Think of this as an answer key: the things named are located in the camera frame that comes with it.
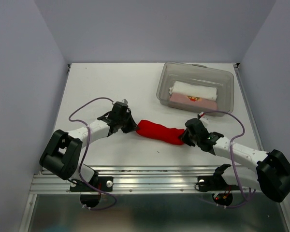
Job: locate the rolled pink t-shirt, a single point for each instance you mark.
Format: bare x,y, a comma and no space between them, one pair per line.
193,101

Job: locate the aluminium mounting rail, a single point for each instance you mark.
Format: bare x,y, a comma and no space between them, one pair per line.
132,180

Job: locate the rolled white t-shirt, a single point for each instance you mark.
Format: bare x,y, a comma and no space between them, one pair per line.
209,93

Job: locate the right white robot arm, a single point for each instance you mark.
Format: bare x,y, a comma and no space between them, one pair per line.
268,172

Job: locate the clear plastic bin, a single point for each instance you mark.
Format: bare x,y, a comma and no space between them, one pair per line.
194,74

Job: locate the red t-shirt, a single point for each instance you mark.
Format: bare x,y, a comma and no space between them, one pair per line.
159,132

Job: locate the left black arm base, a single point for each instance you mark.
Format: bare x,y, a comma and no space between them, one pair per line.
104,183

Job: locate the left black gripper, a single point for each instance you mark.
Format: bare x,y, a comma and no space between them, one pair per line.
132,126

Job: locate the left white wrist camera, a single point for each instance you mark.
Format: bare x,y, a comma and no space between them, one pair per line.
124,101

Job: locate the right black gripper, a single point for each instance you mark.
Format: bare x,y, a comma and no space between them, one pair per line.
185,139

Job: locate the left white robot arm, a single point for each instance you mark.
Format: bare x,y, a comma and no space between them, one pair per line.
62,153

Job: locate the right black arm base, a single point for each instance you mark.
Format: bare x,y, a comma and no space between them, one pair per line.
215,182

